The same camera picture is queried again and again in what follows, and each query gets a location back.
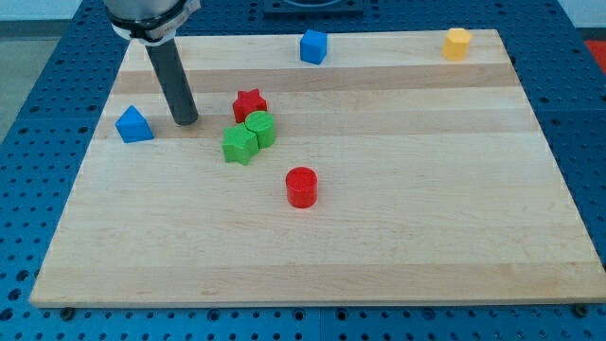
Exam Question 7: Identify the wooden board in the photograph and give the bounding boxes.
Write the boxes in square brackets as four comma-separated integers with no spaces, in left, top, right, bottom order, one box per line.
[30,29,605,309]

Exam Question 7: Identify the green star block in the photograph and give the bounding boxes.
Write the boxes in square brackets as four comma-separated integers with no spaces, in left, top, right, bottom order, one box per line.
[222,123,259,166]

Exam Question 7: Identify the green cylinder block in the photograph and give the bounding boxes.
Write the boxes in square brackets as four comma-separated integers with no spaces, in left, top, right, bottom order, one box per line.
[244,111,276,149]

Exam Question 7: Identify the red cylinder block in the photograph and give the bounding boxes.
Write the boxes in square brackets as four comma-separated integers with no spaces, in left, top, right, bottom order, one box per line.
[285,167,318,208]

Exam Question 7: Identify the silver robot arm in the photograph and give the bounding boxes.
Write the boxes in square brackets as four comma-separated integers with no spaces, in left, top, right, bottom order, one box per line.
[103,0,202,46]

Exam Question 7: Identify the yellow hexagon block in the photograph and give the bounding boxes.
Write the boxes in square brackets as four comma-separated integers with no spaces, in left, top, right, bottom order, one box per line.
[441,27,472,62]

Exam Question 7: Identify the red object at edge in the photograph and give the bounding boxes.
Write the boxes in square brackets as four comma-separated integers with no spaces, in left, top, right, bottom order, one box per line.
[584,40,606,73]

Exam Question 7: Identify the blue cube block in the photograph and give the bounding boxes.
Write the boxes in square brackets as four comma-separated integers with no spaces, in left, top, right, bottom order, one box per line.
[299,29,328,64]

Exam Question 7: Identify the red star block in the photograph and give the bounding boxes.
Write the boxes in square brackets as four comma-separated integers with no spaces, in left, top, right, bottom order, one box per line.
[232,88,268,123]

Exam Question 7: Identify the blue triangle block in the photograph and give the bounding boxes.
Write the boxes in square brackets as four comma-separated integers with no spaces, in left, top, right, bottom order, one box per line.
[115,105,154,143]

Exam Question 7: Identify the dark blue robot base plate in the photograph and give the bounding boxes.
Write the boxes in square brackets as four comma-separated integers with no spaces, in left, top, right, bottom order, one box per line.
[261,0,365,16]

